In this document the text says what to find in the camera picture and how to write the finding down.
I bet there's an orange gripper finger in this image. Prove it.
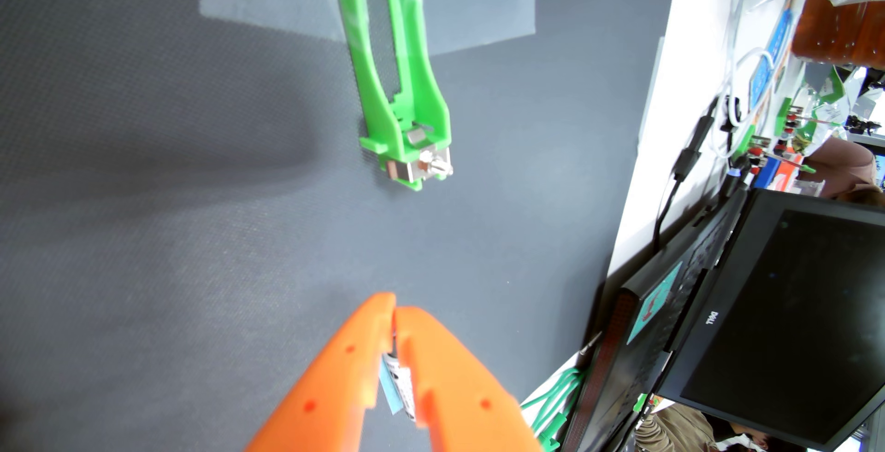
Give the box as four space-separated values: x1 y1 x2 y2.
394 305 543 452
243 292 397 452

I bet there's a white cylindrical battery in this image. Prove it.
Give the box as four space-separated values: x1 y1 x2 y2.
383 352 417 422

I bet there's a green battery holder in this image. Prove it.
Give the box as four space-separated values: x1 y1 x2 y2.
330 0 454 192

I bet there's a light blue tape piece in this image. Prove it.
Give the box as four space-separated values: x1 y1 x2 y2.
379 357 405 416

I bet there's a person in tan jacket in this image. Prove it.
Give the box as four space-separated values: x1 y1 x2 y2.
632 404 768 452

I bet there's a dark grey mat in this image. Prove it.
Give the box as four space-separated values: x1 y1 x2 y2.
0 0 682 452

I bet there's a black Dell laptop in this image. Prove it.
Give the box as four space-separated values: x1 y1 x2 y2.
560 186 885 452

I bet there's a green red electronics clutter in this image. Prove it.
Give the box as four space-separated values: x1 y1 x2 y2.
733 65 851 176

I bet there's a blue box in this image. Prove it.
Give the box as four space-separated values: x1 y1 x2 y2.
750 10 792 111

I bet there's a person in mauve clothing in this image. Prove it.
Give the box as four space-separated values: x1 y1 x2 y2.
805 137 885 204

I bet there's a brown wooden object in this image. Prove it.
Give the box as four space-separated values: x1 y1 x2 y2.
791 0 885 69

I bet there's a black power cable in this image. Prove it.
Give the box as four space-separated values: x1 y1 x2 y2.
653 96 720 252

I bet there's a white cable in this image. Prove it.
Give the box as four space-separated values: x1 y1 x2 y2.
718 47 775 159

